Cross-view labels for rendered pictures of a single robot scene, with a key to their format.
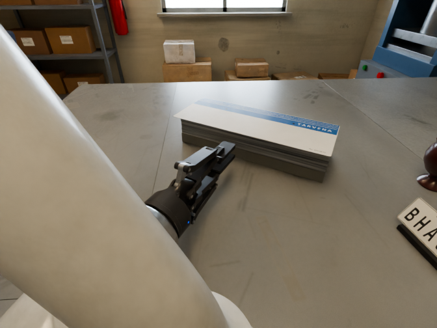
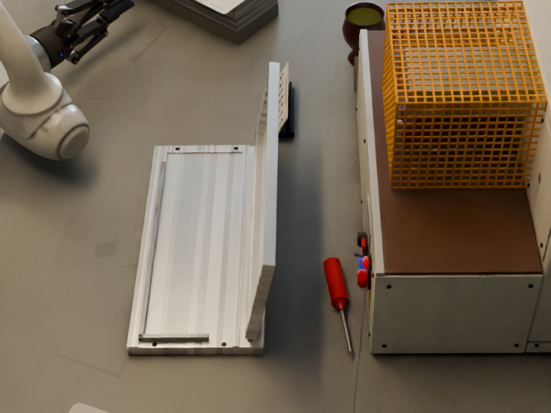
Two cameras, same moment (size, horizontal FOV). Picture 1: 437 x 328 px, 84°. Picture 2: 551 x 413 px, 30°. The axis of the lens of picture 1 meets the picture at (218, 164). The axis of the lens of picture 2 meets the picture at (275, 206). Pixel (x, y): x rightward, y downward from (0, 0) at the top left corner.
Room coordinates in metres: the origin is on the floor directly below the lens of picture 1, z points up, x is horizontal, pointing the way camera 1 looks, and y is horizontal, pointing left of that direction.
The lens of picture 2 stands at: (-1.17, -0.69, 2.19)
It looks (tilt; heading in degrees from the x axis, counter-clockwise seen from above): 47 degrees down; 13
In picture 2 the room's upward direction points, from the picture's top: 3 degrees counter-clockwise
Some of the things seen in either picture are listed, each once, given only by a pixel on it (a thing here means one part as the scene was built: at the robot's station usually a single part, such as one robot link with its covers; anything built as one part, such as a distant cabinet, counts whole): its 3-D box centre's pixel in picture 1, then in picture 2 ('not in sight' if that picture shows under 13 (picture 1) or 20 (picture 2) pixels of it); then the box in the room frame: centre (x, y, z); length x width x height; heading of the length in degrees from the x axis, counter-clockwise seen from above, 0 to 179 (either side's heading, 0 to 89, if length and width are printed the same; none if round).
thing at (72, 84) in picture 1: (86, 83); not in sight; (3.09, 1.67, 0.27); 0.42 x 0.18 x 0.20; 95
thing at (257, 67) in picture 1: (250, 67); not in sight; (3.25, -0.41, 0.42); 0.41 x 0.36 x 0.15; 94
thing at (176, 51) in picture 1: (179, 51); not in sight; (3.19, 0.46, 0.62); 0.36 x 0.29 x 0.22; 94
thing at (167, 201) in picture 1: (175, 205); (56, 42); (0.28, 0.07, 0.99); 0.09 x 0.07 x 0.08; 151
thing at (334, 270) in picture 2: not in sight; (340, 305); (-0.19, -0.55, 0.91); 0.18 x 0.03 x 0.03; 19
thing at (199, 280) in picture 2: not in sight; (204, 238); (-0.10, -0.31, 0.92); 0.44 x 0.21 x 0.04; 11
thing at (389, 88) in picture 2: not in sight; (457, 93); (0.01, -0.69, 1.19); 0.23 x 0.20 x 0.17; 11
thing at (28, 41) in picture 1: (32, 41); not in sight; (3.06, 2.11, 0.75); 0.42 x 0.21 x 0.24; 91
